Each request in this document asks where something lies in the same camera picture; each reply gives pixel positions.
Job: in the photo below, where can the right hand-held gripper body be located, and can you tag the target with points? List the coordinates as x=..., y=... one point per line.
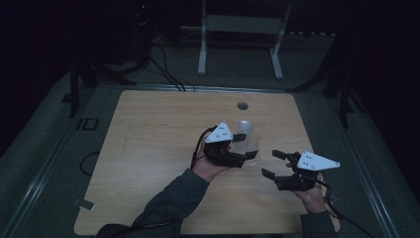
x=298, y=180

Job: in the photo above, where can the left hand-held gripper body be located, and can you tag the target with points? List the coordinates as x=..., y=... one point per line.
x=223, y=157

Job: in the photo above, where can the person's left hand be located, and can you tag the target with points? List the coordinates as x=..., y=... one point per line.
x=204, y=168

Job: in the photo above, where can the person's right hand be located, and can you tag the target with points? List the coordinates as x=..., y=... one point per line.
x=313, y=200

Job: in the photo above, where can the black tripod stand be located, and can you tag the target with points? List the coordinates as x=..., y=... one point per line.
x=345, y=92
x=74, y=86

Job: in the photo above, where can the white metal stand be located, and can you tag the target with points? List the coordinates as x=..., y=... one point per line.
x=242, y=23

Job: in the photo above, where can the white power strip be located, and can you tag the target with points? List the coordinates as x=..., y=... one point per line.
x=312, y=33

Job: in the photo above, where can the dark equipment with red light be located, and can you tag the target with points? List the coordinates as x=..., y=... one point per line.
x=142, y=29

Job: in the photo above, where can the grey tape piece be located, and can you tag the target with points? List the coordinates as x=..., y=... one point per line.
x=85, y=204

